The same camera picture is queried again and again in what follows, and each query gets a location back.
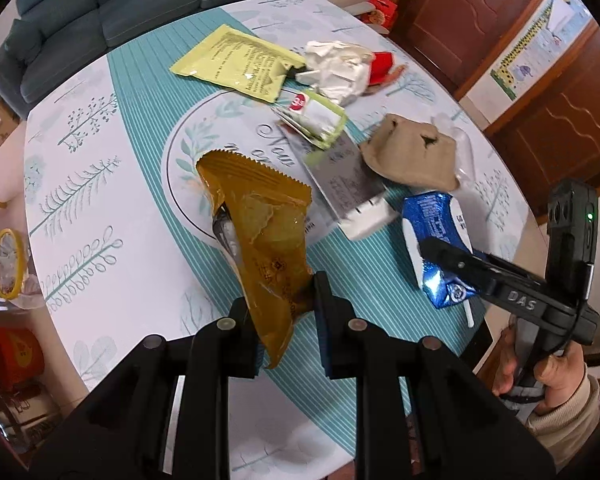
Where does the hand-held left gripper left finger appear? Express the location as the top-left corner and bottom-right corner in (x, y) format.
(27, 297), (268, 480)

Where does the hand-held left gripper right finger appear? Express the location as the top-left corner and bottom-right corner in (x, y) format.
(310, 270), (558, 480)

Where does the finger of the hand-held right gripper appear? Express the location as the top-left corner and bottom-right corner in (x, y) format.
(417, 236), (501, 291)

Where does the blue foil milk packet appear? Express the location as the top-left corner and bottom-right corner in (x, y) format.
(402, 191), (481, 331)

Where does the golden snack wrapper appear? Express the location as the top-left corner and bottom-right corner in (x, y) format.
(195, 150), (313, 368)

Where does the yellow-green foil pouch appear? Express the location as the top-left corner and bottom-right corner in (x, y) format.
(170, 24), (308, 103)

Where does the person's right forearm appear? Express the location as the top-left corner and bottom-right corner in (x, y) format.
(522, 375), (600, 473)

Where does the person's right hand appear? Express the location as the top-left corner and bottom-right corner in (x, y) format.
(492, 327), (588, 408)

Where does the brown crumpled paper box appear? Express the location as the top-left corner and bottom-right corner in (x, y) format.
(360, 114), (461, 191)

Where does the clear plastic bottle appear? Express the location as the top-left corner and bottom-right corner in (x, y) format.
(432, 115), (476, 181)

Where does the grey white flattened carton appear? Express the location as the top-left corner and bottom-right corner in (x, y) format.
(302, 132), (401, 240)

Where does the green white packet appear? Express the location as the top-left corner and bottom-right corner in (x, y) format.
(275, 90), (348, 150)

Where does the crumpled white paper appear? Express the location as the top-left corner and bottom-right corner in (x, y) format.
(295, 40), (376, 106)

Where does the red bucket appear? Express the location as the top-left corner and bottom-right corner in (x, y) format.
(0, 320), (46, 391)

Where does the giraffe height chart poster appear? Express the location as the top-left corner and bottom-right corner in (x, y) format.
(490, 0), (593, 101)

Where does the brown wooden door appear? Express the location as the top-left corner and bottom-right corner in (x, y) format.
(390, 0), (561, 96)

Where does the yellow rim waste basket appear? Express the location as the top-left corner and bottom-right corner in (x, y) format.
(0, 228), (46, 311)

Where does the small red gift box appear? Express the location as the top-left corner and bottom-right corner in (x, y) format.
(367, 0), (398, 28)

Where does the dark blue sofa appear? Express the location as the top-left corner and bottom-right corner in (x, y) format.
(0, 0), (301, 103)

